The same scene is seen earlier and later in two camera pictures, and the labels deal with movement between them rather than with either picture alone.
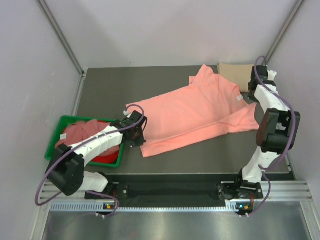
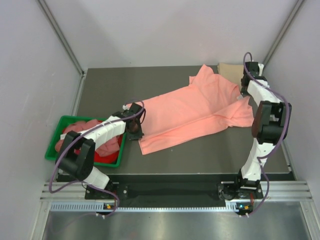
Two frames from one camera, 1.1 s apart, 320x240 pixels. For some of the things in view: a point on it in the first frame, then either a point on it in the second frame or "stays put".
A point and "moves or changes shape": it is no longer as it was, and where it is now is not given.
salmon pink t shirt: (210, 106) moves or changes shape
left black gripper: (139, 142) -> (137, 135)
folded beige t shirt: (240, 74) stays put
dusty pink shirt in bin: (76, 131) stays put
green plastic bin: (65, 119) stays put
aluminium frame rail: (277, 190) stays put
